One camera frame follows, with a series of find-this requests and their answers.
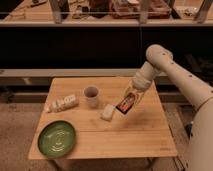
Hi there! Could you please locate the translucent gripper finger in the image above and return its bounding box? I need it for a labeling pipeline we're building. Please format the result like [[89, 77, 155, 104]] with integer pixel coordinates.
[[123, 86, 134, 98], [133, 91, 145, 107]]

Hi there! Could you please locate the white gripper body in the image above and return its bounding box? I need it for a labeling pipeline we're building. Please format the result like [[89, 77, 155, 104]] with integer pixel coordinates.
[[132, 69, 156, 92]]

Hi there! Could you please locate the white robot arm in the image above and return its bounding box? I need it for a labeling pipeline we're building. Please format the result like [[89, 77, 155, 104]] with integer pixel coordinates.
[[125, 44, 213, 171]]

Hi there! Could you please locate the white sponge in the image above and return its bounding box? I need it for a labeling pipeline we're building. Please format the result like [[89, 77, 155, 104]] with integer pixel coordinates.
[[101, 104, 115, 121]]

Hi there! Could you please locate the light wooden table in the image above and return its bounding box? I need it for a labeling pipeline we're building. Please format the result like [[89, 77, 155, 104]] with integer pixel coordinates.
[[37, 77, 177, 159]]

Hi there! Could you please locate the beige cup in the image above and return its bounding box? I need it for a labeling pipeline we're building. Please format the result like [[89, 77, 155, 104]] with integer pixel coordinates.
[[83, 85, 99, 108]]

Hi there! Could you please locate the white squeeze bottle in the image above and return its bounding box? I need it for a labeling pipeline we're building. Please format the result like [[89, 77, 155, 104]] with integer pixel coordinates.
[[45, 95, 79, 113]]

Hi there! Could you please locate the red tray on shelf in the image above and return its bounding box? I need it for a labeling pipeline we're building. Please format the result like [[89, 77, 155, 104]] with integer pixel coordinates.
[[110, 0, 171, 18]]

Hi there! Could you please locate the green plate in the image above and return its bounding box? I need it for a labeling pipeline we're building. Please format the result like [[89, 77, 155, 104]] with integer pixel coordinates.
[[37, 120, 76, 159]]

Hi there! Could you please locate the wooden background shelf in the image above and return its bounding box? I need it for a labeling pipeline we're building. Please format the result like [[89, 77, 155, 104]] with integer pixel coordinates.
[[0, 0, 213, 27]]

